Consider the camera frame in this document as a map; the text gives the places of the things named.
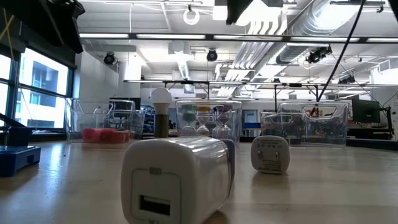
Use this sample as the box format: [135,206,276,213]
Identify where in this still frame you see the lavender hourglass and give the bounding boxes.
[217,104,234,139]

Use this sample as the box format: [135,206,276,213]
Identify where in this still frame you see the orange sand hourglass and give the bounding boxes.
[196,105,211,137]

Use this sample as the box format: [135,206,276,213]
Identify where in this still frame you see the small white plug adapter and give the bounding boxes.
[250,135,290,175]

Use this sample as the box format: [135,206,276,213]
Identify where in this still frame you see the red square block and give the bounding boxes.
[101,129,126,144]

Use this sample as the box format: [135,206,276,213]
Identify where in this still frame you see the pink square box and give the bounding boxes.
[82,128,103,144]

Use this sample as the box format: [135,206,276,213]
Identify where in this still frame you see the blue box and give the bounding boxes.
[0,146,42,179]

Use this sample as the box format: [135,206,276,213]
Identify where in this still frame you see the long ceiling light strip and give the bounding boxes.
[79,32,398,44]

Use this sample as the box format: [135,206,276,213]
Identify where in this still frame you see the brass lamp with white bulb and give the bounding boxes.
[150,86,173,139]

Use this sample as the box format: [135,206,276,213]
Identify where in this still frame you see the clear plastic bin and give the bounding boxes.
[175,99,243,146]
[259,101,349,147]
[64,98,146,144]

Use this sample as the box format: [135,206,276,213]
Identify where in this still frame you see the black monitor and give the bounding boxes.
[352,98,381,124]

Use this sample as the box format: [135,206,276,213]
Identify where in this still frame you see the window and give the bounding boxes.
[0,46,75,130]

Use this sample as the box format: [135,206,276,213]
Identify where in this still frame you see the white ring light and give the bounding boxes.
[182,4,201,26]

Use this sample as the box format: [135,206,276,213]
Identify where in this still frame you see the silver ventilation duct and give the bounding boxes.
[275,0,371,65]

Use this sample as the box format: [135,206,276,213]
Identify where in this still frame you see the black overhead rail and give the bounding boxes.
[123,79,398,90]

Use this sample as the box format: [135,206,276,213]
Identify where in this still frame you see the long black cable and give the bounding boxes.
[316,0,366,103]

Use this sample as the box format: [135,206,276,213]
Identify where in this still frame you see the white USB wall charger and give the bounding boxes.
[120,136,234,224]

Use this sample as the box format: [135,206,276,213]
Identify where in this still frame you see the black aluminium table frame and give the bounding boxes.
[0,112,27,129]

